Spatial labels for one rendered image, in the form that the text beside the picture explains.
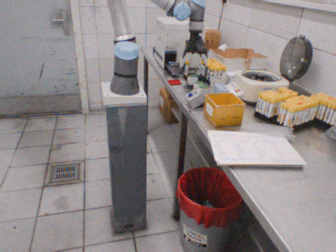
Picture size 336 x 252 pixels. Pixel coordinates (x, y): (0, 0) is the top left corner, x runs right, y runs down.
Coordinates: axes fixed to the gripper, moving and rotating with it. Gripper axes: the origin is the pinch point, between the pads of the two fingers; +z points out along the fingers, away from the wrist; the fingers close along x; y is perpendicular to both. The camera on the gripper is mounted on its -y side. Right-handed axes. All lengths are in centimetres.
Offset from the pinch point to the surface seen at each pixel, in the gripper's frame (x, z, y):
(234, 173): 10, 12, -76
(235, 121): -4.8, 10.0, -44.9
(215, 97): 0.0, 3.8, -32.1
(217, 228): -3, 70, -48
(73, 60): 74, 37, 163
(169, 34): 4.4, -11.4, 37.7
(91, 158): 62, 99, 69
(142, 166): 31, 50, -16
